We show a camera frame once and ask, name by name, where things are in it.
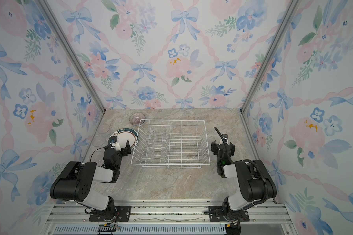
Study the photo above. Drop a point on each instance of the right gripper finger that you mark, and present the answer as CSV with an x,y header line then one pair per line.
x,y
214,147
231,149

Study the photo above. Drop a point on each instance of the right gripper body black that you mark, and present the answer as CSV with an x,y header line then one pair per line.
x,y
219,163

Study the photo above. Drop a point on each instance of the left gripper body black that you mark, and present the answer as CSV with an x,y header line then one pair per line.
x,y
123,152

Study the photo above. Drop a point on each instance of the white plate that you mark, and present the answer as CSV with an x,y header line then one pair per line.
x,y
124,135

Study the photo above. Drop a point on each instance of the clear glass tumbler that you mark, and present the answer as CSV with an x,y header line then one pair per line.
x,y
104,130
99,141

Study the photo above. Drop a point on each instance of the grey striped ceramic bowl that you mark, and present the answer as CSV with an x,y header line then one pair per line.
x,y
137,118

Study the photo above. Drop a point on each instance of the clear glass tumbler back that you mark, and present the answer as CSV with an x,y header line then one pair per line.
x,y
104,130

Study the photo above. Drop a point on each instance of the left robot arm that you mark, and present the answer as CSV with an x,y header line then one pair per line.
x,y
76,179

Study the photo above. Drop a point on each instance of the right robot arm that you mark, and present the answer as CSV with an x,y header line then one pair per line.
x,y
255,184

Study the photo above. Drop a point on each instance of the white vent grille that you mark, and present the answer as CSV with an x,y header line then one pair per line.
x,y
142,229

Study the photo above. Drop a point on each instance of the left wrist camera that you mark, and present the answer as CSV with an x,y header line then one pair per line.
x,y
114,143

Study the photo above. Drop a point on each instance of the white wire dish rack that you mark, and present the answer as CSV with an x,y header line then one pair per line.
x,y
171,144

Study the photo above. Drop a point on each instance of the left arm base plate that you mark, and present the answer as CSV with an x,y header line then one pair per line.
x,y
117,213

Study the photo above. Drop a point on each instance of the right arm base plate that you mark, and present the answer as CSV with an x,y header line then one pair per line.
x,y
220,214

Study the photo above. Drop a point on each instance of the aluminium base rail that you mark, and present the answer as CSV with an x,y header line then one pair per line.
x,y
269,218

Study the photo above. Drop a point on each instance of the right aluminium corner post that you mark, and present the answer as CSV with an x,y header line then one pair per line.
x,y
281,31

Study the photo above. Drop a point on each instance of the aluminium corner post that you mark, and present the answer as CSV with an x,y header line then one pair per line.
x,y
281,31
56,27

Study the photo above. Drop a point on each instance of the left aluminium corner post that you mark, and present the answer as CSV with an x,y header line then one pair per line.
x,y
56,27

